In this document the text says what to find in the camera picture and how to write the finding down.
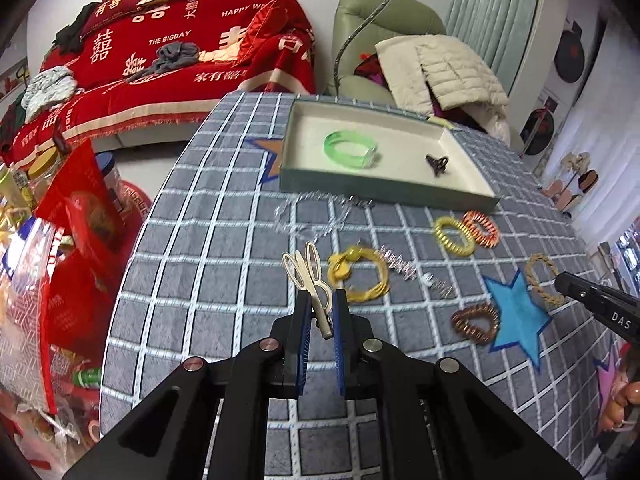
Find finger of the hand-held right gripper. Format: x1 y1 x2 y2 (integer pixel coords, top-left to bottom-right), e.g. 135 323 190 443
554 271 640 346

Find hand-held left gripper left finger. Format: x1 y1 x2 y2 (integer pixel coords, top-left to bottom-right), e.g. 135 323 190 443
62 289 313 480

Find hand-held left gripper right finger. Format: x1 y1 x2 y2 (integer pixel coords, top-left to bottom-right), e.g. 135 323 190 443
332 289 585 480

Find cream hair clip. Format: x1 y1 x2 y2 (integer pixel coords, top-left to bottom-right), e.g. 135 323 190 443
282 241 335 339

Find brown braided hair tie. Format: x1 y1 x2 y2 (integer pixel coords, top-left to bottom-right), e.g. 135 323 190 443
524 253 568 309

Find yellow cord hair tie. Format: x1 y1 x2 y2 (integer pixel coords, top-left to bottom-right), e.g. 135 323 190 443
327 245 391 305

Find silver sparkly hair clip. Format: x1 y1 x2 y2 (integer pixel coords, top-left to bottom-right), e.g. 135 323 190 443
377 246 418 282

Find small silver charm clip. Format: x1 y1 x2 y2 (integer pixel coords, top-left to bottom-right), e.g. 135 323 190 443
417 272 455 298

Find copper spiral hair tie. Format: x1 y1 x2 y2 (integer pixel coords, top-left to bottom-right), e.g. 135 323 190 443
451 304 501 345

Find orange spiral hair tie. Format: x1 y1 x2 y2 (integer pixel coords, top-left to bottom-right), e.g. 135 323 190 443
461 211 501 249

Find yellow spiral hair tie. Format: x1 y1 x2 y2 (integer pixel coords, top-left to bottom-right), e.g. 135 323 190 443
433 216 476 256

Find shallow green cardboard box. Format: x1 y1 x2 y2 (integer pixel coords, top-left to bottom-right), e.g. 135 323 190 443
278 98 502 211

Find person's right hand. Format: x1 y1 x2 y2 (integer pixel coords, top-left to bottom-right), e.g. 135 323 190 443
607 380 640 433

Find grey checked tablecloth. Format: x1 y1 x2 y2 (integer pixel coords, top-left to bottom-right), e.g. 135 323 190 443
100 91 640 480

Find jar with blue lid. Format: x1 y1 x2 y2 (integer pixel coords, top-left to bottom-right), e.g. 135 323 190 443
95 152 123 201

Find red packets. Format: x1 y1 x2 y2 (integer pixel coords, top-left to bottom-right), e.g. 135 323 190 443
35 140 131 311

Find cream down jacket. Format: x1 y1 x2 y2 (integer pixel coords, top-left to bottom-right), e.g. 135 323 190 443
375 35 511 111

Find purple red clothes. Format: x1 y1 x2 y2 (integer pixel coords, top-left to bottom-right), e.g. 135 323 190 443
352 52 396 91

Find clear plastic bag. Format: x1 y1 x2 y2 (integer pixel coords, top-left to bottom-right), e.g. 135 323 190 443
0 210 101 461

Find red printed blanket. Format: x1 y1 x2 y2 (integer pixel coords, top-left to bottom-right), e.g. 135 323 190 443
0 0 316 161

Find grey crumpled cloth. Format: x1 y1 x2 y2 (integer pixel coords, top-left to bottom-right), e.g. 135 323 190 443
123 42 201 83

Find red satin pillow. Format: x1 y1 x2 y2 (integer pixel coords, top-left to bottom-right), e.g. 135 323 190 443
240 0 296 56

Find pale green curtain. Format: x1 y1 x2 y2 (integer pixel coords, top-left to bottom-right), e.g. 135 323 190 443
445 0 546 86

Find green armchair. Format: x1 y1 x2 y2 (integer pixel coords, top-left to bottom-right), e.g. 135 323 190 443
327 0 526 156

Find white green knit cloth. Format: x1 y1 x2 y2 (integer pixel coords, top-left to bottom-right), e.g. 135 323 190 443
22 66 77 121

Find red printed pillow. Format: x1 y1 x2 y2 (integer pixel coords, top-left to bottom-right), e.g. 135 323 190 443
80 0 168 41

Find dark crumpled cloth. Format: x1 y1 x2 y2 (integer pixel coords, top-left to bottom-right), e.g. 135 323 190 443
52 2 101 53

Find round black wall decoration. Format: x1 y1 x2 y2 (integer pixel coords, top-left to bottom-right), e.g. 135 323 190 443
552 20 588 83
520 95 561 156

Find green transparent bracelet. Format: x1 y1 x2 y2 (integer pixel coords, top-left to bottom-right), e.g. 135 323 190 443
323 130 378 173

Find grey flexible hose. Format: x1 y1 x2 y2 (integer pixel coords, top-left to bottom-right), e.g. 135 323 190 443
332 0 423 86

